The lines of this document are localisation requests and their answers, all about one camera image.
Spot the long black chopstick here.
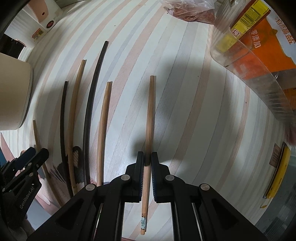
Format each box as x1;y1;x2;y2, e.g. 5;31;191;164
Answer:
82;41;109;185

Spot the light wooden chopstick thin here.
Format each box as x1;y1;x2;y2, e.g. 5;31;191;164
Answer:
32;119;64;207

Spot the dark chopstick short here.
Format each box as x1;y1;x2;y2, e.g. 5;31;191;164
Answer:
60;81;73;198

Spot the beige striped utensil holder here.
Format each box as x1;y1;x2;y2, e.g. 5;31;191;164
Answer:
0;53;33;131

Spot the yellow utility knife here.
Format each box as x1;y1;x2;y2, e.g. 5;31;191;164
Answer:
263;142;291;199

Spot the striped table mat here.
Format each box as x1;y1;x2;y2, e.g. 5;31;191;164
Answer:
0;0;292;241

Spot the pink white dish rack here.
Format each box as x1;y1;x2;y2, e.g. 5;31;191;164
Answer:
4;0;63;48

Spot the clear plastic storage bin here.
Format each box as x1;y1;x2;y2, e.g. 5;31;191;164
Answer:
210;1;295;126

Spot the orange seasoning package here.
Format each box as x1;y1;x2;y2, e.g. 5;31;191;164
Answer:
234;11;295;109

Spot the plastic bag with food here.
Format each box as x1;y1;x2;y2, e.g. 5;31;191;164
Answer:
161;0;216;25

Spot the yellow label package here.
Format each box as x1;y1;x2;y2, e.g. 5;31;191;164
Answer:
215;1;270;53

